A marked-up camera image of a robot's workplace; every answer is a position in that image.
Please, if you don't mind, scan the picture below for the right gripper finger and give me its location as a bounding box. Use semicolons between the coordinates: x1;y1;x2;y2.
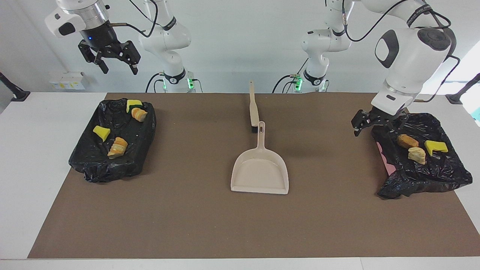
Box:
120;40;142;76
78;40;110;75

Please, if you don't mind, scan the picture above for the brown bread roll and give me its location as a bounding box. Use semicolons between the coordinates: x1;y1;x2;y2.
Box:
397;134;420;149

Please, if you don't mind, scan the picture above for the small striped croissant piece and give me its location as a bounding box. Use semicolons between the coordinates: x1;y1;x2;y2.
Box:
408;147;427;165

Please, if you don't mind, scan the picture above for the large striped croissant piece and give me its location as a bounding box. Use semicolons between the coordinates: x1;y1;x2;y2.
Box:
108;137;129;160

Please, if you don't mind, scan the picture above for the beige plastic dustpan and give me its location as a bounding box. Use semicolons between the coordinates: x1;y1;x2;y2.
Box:
231;121;290;195

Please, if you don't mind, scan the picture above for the pink plastic bin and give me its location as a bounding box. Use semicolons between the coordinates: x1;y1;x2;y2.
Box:
377;142;396;177

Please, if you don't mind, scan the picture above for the black bag over pink bin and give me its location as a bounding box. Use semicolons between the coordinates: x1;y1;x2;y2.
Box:
371;112;473;199

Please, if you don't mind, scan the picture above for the black trash bag bin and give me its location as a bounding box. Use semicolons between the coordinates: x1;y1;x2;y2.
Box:
68;98;157;183

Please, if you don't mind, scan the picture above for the black stand foot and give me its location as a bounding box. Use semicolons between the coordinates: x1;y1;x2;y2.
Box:
445;73;480;105
0;72;30;102

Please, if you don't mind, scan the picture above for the brown table mat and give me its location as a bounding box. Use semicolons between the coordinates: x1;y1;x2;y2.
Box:
28;93;480;259

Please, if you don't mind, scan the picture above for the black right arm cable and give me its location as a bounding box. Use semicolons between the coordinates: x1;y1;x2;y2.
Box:
111;0;160;38

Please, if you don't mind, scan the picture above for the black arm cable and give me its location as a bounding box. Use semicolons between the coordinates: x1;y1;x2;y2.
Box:
342;0;461;102
111;0;160;38

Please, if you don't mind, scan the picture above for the black right base cable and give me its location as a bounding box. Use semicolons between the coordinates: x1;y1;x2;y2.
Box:
145;72;162;93

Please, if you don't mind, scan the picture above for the black base cable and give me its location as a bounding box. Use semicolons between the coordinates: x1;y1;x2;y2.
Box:
145;72;162;93
272;74;300;93

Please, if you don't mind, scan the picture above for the white wall socket box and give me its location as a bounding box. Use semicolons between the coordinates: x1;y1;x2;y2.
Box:
49;72;87;90

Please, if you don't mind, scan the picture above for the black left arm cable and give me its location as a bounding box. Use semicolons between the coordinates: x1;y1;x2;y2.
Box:
342;0;461;102

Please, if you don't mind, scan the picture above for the black left base cable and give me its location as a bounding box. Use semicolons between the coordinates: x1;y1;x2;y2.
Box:
272;74;300;93

